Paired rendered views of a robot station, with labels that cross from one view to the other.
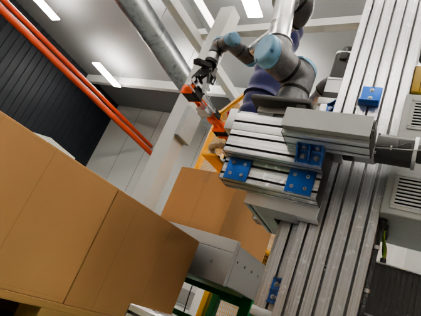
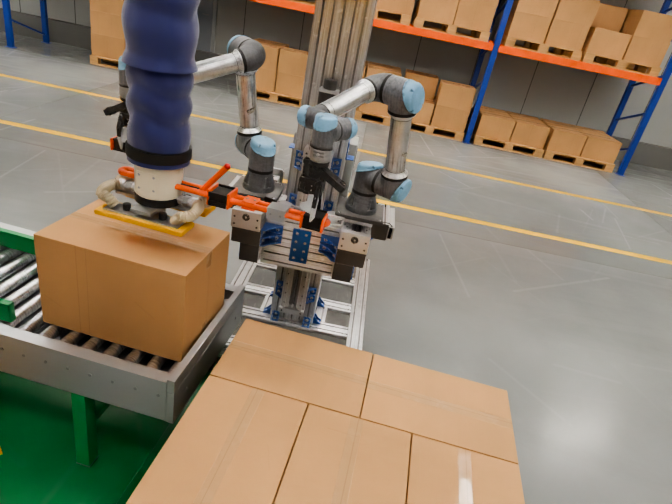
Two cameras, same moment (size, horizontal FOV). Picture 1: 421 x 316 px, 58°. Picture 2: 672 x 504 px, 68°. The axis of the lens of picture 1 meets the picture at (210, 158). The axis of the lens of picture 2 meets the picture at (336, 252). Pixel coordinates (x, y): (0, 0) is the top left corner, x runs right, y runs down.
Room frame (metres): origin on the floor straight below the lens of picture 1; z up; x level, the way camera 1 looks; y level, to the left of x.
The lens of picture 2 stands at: (2.43, 1.66, 1.93)
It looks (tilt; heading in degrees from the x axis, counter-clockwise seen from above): 27 degrees down; 240
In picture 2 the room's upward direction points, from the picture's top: 12 degrees clockwise
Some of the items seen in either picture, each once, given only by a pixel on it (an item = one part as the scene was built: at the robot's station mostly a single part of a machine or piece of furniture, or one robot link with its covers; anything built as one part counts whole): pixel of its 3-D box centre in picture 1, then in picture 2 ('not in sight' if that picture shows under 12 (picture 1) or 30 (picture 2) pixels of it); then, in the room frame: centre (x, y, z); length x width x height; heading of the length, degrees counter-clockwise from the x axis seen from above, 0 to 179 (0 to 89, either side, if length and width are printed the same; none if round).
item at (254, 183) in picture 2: not in sight; (259, 177); (1.68, -0.46, 1.09); 0.15 x 0.15 x 0.10
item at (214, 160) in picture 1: (221, 165); (144, 214); (2.23, -0.08, 1.09); 0.34 x 0.10 x 0.05; 143
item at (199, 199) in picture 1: (220, 222); (139, 275); (2.23, -0.20, 0.75); 0.60 x 0.40 x 0.40; 143
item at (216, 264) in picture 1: (171, 249); (210, 351); (1.97, 0.01, 0.48); 0.70 x 0.03 x 0.15; 54
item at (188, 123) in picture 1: (188, 125); not in sight; (3.11, 0.30, 1.62); 0.20 x 0.05 x 0.30; 144
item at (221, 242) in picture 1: (179, 231); (211, 331); (1.97, 0.00, 0.58); 0.70 x 0.03 x 0.06; 54
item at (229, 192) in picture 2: (222, 130); (222, 195); (1.97, -0.01, 1.19); 0.10 x 0.08 x 0.06; 53
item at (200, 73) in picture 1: (207, 72); (314, 176); (1.71, 0.18, 1.35); 0.09 x 0.08 x 0.12; 143
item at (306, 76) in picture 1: (298, 77); (369, 176); (1.25, -0.20, 1.20); 0.13 x 0.12 x 0.14; 118
